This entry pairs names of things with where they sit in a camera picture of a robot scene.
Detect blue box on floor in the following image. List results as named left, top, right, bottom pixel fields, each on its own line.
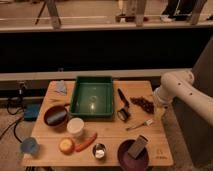
left=24, top=103, right=41, bottom=121

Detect black cable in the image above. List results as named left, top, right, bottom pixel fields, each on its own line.
left=0, top=96, right=28, bottom=144

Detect light blue cloth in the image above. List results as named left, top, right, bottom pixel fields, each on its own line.
left=54, top=80, right=67, bottom=95

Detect orange carrot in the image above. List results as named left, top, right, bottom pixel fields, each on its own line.
left=75, top=133, right=97, bottom=152

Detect small steel cup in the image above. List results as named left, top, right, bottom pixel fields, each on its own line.
left=92, top=143, right=106, bottom=159

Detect green plastic tray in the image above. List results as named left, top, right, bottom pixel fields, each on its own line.
left=70, top=76, right=114, bottom=118

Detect dark red bowl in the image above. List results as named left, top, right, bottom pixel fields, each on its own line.
left=44, top=105, right=68, bottom=127

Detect white plastic cup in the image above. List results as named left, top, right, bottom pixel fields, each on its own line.
left=67, top=118, right=85, bottom=137

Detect blue plastic cup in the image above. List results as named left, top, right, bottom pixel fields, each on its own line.
left=20, top=137, right=39, bottom=156

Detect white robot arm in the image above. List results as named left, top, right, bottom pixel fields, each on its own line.
left=153, top=70, right=213, bottom=126

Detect purple plate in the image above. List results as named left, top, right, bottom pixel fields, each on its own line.
left=117, top=139, right=149, bottom=171

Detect dark grape bunch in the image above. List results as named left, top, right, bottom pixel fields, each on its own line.
left=130, top=97, right=154, bottom=114

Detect yellow apple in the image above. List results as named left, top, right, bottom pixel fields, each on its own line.
left=59, top=138, right=74, bottom=155

